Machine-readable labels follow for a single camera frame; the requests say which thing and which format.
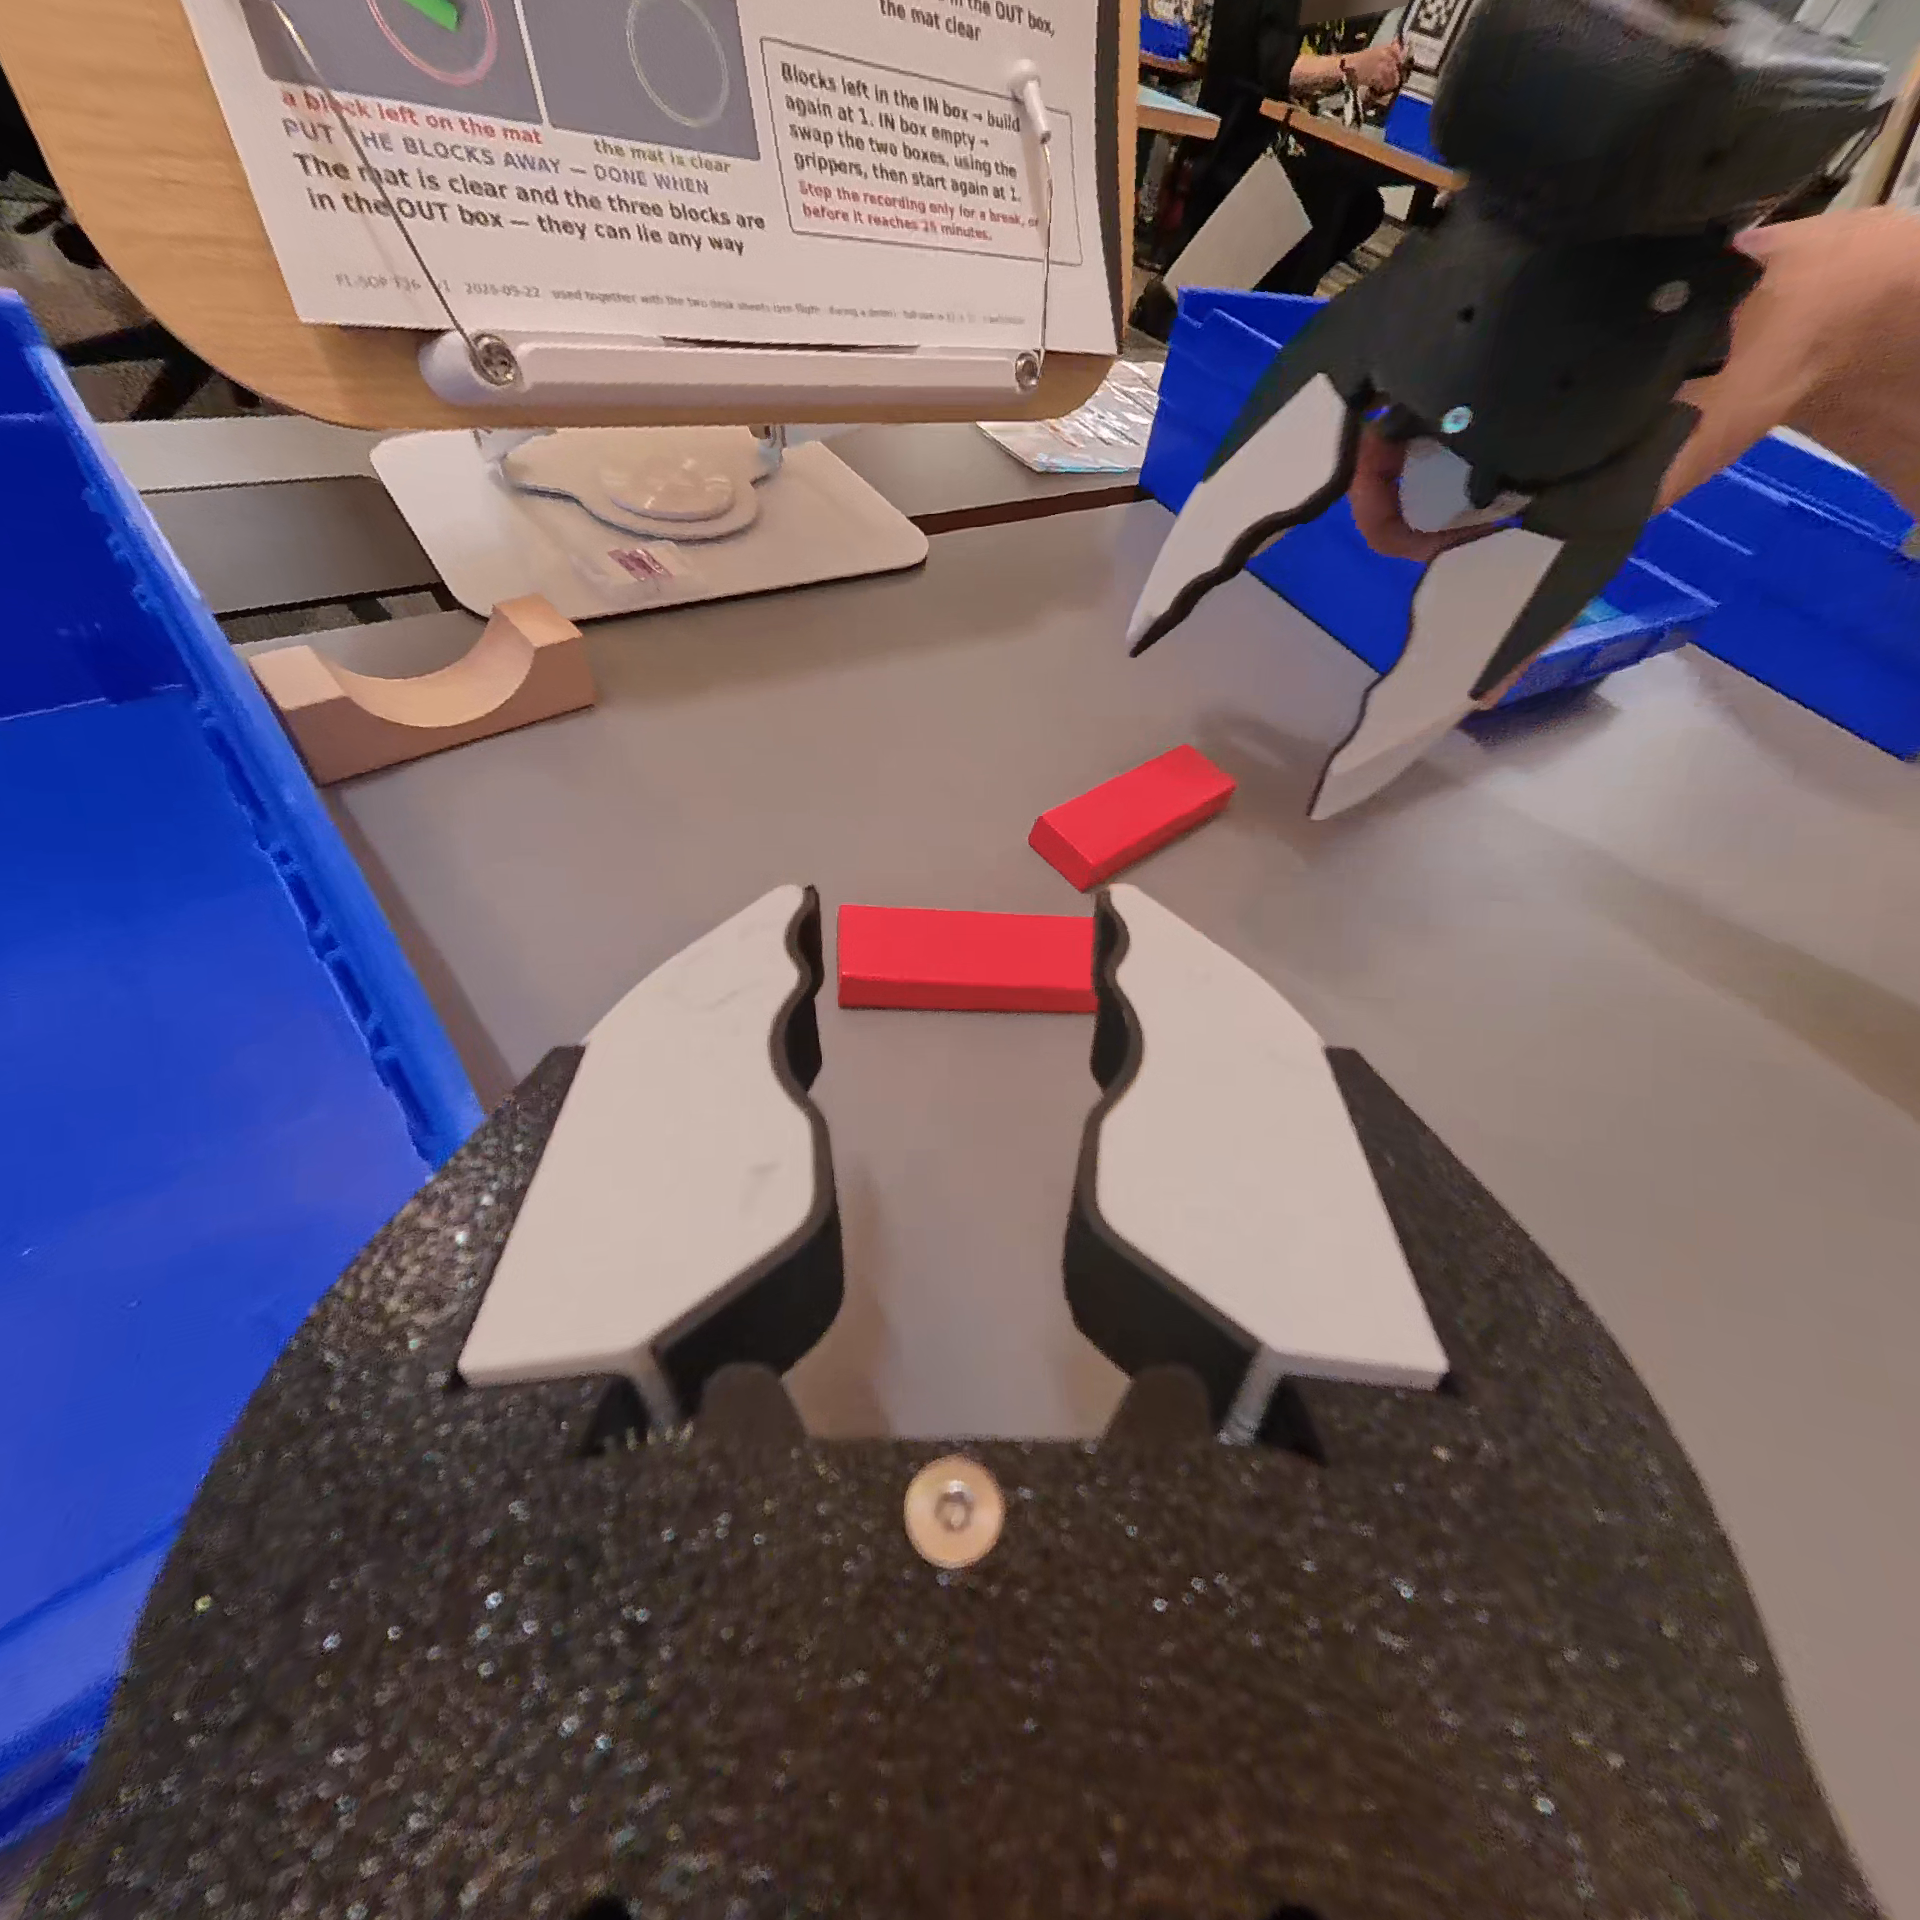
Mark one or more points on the grey desk mat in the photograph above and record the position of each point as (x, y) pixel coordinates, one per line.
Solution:
(1500, 975)

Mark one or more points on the instruction sheet on stand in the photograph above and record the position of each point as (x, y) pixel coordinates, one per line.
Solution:
(121, 225)

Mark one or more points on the background wooden table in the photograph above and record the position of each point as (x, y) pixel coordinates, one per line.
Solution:
(1349, 142)

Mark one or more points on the large blue plastic bin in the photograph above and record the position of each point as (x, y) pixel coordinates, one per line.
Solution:
(149, 975)

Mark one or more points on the white stand ledge bar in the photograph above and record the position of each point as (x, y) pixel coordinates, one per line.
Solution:
(751, 370)

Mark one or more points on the person's right hand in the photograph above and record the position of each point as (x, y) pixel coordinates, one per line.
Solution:
(1829, 346)

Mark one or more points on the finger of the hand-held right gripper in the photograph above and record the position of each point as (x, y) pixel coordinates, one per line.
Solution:
(1470, 646)
(1245, 510)

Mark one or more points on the wooden arch block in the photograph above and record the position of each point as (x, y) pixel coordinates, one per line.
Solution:
(435, 735)

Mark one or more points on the red wooden block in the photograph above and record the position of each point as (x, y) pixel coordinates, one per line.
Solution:
(962, 957)
(1126, 811)

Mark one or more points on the white stand base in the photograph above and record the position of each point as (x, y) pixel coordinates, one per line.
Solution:
(841, 524)

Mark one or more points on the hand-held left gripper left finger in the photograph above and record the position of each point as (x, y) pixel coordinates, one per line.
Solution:
(629, 1185)

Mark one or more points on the white panel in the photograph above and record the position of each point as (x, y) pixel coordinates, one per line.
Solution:
(1245, 234)

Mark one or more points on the printed instruction sheet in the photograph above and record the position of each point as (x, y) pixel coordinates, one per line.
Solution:
(676, 225)

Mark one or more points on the clear plastic packet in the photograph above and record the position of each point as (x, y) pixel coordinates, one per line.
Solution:
(1079, 428)

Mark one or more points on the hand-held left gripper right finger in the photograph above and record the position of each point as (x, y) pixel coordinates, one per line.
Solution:
(1276, 1202)

